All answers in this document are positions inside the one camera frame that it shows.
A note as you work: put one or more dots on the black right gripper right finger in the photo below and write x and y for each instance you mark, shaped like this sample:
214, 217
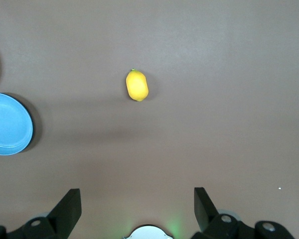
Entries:
205, 211

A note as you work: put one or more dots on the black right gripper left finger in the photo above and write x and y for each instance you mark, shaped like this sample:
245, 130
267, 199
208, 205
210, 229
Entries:
64, 214

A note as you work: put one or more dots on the yellow lemon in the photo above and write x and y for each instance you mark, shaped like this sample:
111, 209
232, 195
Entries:
137, 85

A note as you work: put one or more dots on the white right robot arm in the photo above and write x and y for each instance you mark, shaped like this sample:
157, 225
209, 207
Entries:
147, 232

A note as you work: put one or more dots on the blue plate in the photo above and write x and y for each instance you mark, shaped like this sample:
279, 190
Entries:
7, 124

